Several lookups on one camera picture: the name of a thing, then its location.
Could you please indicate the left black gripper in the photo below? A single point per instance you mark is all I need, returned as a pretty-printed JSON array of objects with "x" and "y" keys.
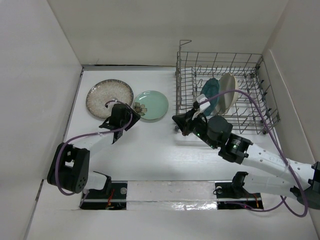
[{"x": 129, "y": 114}]

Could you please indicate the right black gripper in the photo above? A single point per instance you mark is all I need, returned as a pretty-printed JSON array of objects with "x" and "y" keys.
[{"x": 185, "y": 121}]

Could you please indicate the speckled brown round plate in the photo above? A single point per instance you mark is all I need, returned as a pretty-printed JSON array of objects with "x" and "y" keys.
[{"x": 105, "y": 91}]

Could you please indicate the light green flower plate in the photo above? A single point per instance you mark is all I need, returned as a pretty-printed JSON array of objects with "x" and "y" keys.
[{"x": 151, "y": 105}]

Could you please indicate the teal scalloped plate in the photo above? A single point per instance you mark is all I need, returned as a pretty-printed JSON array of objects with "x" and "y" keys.
[{"x": 210, "y": 89}]

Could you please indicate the cream lobed plate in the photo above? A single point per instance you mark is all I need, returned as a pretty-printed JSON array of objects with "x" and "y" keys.
[{"x": 227, "y": 83}]

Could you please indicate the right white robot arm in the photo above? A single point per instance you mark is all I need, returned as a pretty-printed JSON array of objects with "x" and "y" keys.
[{"x": 288, "y": 178}]

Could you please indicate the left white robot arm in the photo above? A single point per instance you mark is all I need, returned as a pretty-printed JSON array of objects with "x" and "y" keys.
[{"x": 69, "y": 170}]

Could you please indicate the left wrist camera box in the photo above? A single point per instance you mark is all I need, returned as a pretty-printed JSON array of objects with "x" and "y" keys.
[{"x": 109, "y": 104}]

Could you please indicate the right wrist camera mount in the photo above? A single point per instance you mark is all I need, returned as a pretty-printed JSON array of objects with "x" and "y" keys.
[{"x": 201, "y": 106}]

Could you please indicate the grey wire dish rack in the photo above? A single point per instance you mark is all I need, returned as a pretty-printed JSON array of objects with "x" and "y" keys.
[{"x": 195, "y": 68}]

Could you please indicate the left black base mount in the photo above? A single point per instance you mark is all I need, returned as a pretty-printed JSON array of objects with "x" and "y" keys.
[{"x": 114, "y": 198}]

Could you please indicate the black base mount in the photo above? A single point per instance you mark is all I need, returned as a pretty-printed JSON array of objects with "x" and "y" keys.
[
  {"x": 231, "y": 195},
  {"x": 114, "y": 198}
]

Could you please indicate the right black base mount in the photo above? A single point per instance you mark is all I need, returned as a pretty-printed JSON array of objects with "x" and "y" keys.
[{"x": 231, "y": 195}]

